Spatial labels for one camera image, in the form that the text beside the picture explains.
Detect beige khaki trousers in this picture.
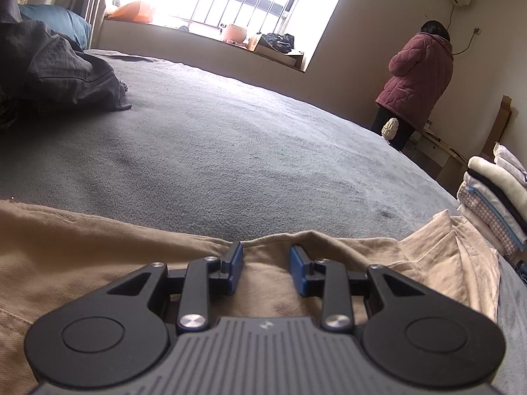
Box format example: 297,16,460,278
1,201,500,394

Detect checked folded garment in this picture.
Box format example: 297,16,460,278
457,182,526,258

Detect black folded garment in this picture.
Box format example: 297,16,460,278
464,170,526,234

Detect wooden low desk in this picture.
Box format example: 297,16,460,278
403,131,468,196

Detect grey fleece bed blanket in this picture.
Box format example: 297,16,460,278
1,51,526,394

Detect white folded shirt top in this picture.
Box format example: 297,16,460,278
493,143,527,187

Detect person in maroon coat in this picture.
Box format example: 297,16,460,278
372,20,454,152

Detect dark grey jacket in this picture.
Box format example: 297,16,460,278
1,0,131,130

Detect teal blue pillow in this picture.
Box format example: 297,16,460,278
19,5,91,50

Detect pink pot on sill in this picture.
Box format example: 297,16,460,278
222,24,247,44

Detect orange bag on sill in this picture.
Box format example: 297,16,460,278
106,1,153,24

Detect black bag on sill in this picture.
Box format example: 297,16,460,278
260,33,295,54

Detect cardboard piece against wall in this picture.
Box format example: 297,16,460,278
481,95,513,159

